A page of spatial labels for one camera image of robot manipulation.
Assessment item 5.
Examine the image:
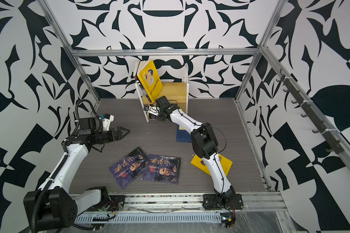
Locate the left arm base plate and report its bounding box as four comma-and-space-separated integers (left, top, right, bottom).
100, 195, 125, 212

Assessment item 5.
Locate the blue book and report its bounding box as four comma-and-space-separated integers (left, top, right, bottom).
176, 126, 192, 143
148, 113, 157, 120

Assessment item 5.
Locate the wall coat hook rail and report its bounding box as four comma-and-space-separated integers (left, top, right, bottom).
277, 69, 345, 154

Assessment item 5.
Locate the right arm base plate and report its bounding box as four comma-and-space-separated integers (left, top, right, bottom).
202, 194, 244, 211

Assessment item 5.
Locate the wooden white frame bookshelf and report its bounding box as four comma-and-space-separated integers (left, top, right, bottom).
135, 64, 190, 113

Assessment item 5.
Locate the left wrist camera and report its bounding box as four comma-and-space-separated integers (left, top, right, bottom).
100, 114, 114, 131

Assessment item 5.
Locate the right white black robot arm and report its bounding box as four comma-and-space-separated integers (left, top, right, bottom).
156, 96, 235, 206

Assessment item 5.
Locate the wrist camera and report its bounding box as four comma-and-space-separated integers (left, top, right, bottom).
143, 105, 159, 116
100, 114, 114, 131

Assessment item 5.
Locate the yellow cartoon book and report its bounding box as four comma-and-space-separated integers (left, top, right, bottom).
139, 60, 163, 103
191, 154, 233, 176

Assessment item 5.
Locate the white slotted cable duct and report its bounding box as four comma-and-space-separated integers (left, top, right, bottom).
75, 212, 221, 224

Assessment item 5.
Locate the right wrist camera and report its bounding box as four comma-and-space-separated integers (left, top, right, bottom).
143, 105, 159, 116

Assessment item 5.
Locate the dark portrait book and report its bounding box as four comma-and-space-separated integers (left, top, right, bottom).
109, 147, 150, 190
142, 154, 181, 184

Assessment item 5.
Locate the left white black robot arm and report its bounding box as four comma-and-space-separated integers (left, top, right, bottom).
23, 99, 130, 233

